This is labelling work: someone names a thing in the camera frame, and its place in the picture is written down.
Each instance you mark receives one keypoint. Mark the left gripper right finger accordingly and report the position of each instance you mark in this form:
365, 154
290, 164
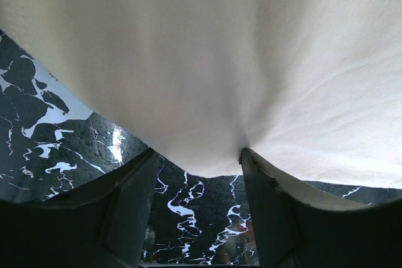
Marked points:
298, 225

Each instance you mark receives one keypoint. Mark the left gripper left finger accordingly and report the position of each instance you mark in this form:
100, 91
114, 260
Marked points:
99, 224

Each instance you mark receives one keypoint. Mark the peach t shirt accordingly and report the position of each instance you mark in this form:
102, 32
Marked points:
312, 86

